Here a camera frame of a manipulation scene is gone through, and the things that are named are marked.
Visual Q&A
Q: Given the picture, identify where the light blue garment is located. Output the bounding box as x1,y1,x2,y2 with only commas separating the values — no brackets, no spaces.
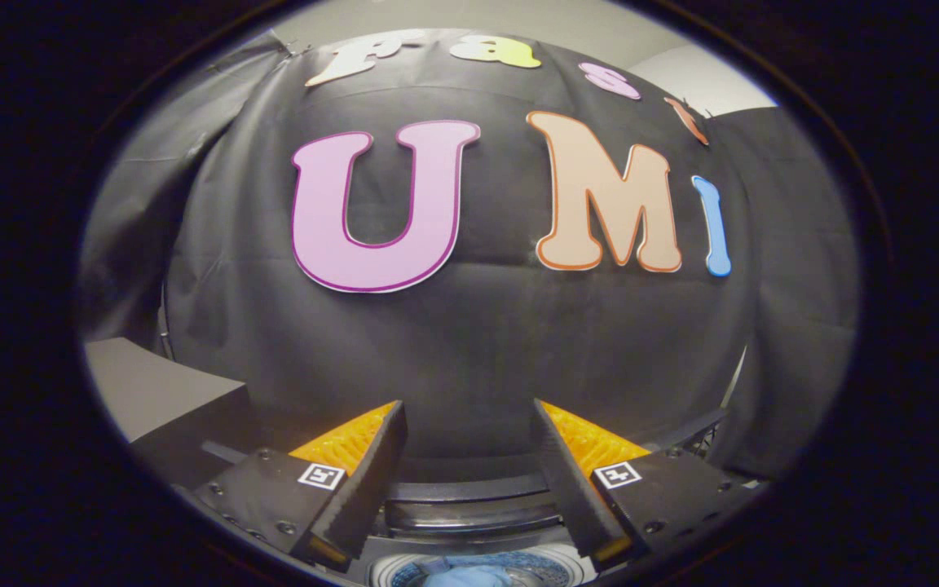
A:
421,565,515,587

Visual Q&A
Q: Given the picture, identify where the black backdrop cloth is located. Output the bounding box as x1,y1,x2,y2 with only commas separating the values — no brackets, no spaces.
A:
78,29,857,482

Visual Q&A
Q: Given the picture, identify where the grey washing machine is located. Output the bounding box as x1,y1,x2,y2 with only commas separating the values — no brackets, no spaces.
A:
351,505,601,587

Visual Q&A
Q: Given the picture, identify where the backdrop stand pole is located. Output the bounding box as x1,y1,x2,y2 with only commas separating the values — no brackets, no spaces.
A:
721,342,749,410

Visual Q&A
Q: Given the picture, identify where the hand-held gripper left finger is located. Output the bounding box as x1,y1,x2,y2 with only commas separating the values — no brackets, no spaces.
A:
192,399,408,569

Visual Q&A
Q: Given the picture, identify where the dark cabinet with beige door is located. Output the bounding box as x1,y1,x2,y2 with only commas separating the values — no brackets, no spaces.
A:
85,337,258,490

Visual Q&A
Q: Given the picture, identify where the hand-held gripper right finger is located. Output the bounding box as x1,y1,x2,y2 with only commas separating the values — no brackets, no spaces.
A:
531,398,756,569

